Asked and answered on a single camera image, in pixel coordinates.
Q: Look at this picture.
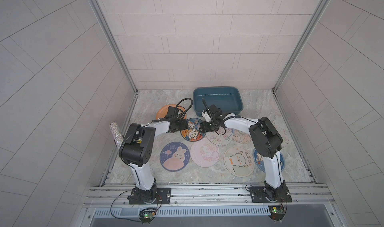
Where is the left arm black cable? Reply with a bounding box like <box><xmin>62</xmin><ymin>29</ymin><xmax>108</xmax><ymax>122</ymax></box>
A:
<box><xmin>155</xmin><ymin>97</ymin><xmax>194</xmax><ymax>123</ymax></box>

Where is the pink unicorn coaster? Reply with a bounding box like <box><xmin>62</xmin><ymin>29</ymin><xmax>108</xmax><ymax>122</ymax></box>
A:
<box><xmin>191</xmin><ymin>138</ymin><xmax>220</xmax><ymax>168</ymax></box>

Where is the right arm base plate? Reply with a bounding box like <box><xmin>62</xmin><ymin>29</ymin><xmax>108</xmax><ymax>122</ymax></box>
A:
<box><xmin>249</xmin><ymin>185</ymin><xmax>293</xmax><ymax>203</ymax></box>

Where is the navy bunny planet coaster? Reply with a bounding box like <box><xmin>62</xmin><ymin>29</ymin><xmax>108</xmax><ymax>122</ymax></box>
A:
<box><xmin>160</xmin><ymin>142</ymin><xmax>191</xmax><ymax>172</ymax></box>

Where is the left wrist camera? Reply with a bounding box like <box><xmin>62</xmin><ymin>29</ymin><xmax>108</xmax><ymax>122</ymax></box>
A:
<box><xmin>165</xmin><ymin>106</ymin><xmax>180</xmax><ymax>119</ymax></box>

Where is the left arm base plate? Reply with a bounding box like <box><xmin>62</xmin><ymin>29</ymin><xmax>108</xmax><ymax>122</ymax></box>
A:
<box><xmin>127</xmin><ymin>187</ymin><xmax>172</xmax><ymax>205</ymax></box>

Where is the aluminium frame rail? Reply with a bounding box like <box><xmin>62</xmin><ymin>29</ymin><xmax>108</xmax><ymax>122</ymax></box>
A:
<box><xmin>83</xmin><ymin>183</ymin><xmax>337</xmax><ymax>219</ymax></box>

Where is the blue toast bear coaster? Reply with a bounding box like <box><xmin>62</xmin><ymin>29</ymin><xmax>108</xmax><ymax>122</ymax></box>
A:
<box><xmin>253</xmin><ymin>150</ymin><xmax>285</xmax><ymax>172</ymax></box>

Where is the white butterfly floral coaster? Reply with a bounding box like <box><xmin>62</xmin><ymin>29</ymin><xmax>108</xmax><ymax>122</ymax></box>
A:
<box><xmin>206</xmin><ymin>127</ymin><xmax>234</xmax><ymax>147</ymax></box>

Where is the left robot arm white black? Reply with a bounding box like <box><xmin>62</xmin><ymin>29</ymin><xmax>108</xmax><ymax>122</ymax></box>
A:
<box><xmin>110</xmin><ymin>119</ymin><xmax>189</xmax><ymax>205</ymax></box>

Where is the orange round coaster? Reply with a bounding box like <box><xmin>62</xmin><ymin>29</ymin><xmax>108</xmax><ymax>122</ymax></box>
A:
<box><xmin>155</xmin><ymin>104</ymin><xmax>187</xmax><ymax>120</ymax></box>

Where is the glitter silver cylinder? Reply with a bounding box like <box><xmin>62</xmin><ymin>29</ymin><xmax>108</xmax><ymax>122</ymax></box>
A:
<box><xmin>110</xmin><ymin>122</ymin><xmax>124</xmax><ymax>149</ymax></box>

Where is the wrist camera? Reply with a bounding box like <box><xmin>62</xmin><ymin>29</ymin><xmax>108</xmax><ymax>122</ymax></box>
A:
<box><xmin>165</xmin><ymin>106</ymin><xmax>180</xmax><ymax>119</ymax></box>
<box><xmin>202</xmin><ymin>110</ymin><xmax>212</xmax><ymax>123</ymax></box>

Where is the right controller board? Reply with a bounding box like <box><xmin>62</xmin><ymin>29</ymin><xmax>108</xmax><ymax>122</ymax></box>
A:
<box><xmin>268</xmin><ymin>206</ymin><xmax>286</xmax><ymax>221</ymax></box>

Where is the teal plastic storage box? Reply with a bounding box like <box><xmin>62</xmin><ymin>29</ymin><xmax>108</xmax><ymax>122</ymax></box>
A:
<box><xmin>193</xmin><ymin>87</ymin><xmax>244</xmax><ymax>117</ymax></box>

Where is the cream alpaca coaster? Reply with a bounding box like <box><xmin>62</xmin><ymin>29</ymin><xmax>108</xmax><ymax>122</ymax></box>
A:
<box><xmin>224</xmin><ymin>147</ymin><xmax>255</xmax><ymax>178</ymax></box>

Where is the left controller board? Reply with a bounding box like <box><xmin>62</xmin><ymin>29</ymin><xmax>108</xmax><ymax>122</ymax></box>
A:
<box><xmin>139</xmin><ymin>208</ymin><xmax>157</xmax><ymax>224</ymax></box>

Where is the blue bears picnic coaster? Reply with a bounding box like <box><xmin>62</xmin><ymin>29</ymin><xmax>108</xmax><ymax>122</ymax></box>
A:
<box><xmin>181</xmin><ymin>118</ymin><xmax>206</xmax><ymax>142</ymax></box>

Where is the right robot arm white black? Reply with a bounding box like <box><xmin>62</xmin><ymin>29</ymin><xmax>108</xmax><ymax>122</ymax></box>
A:
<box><xmin>199</xmin><ymin>105</ymin><xmax>292</xmax><ymax>204</ymax></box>

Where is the pink tulip flower coaster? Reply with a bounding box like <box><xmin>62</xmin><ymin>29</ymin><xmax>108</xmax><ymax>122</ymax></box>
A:
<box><xmin>233</xmin><ymin>129</ymin><xmax>252</xmax><ymax>144</ymax></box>

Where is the controller board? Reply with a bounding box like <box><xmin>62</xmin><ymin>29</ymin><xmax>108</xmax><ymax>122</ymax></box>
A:
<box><xmin>268</xmin><ymin>206</ymin><xmax>286</xmax><ymax>221</ymax></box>
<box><xmin>139</xmin><ymin>208</ymin><xmax>157</xmax><ymax>224</ymax></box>

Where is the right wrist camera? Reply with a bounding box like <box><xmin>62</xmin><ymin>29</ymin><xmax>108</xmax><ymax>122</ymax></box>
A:
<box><xmin>202</xmin><ymin>110</ymin><xmax>212</xmax><ymax>123</ymax></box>

